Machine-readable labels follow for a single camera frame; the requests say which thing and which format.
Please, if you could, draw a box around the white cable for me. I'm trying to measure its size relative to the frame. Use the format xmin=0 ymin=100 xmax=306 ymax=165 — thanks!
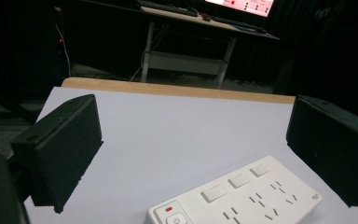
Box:
xmin=54 ymin=21 xmax=73 ymax=77

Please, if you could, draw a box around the desk with metal legs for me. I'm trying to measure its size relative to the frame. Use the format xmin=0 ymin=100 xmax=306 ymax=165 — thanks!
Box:
xmin=80 ymin=0 xmax=281 ymax=90

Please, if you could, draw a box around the white power strip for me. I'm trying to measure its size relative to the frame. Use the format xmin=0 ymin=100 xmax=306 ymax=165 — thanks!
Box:
xmin=144 ymin=155 xmax=324 ymax=224

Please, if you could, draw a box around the black keyboard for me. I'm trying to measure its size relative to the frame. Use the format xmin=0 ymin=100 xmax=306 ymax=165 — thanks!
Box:
xmin=136 ymin=0 xmax=200 ymax=18

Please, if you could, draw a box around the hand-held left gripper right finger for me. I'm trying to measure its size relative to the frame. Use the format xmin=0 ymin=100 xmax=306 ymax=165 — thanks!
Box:
xmin=285 ymin=94 xmax=358 ymax=208

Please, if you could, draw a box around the computer monitor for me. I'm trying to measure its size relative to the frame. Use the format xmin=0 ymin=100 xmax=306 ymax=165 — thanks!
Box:
xmin=203 ymin=0 xmax=276 ymax=19

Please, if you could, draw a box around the white table mat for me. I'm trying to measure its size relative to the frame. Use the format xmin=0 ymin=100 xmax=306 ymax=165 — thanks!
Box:
xmin=23 ymin=86 xmax=358 ymax=224

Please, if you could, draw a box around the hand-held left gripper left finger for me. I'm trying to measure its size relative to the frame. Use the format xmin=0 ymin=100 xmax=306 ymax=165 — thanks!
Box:
xmin=10 ymin=93 xmax=104 ymax=215

